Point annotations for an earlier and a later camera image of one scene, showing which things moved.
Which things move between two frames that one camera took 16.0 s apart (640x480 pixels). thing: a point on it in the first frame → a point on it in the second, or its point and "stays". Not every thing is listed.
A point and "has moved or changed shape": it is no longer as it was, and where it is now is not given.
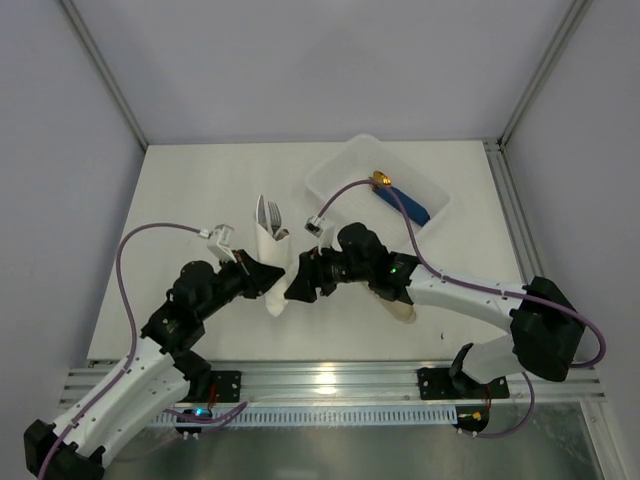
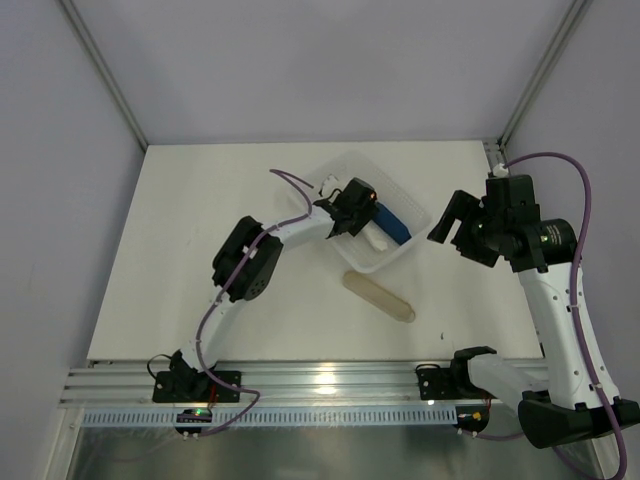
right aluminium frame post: [559, 43] stays
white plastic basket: [358, 160] has moved or changed shape
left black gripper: [244, 275] → [361, 211]
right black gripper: [320, 272] → [463, 226]
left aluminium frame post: [106, 70] stays
